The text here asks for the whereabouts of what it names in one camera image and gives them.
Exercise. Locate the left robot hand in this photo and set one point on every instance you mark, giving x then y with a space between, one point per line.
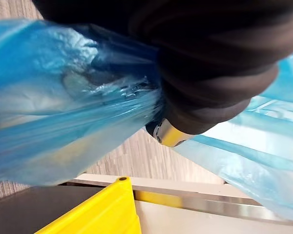
210 48

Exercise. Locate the blue plastic rubbish bag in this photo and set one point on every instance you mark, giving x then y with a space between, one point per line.
51 97

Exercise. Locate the yellow trash can lid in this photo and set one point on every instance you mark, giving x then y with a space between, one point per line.
107 214

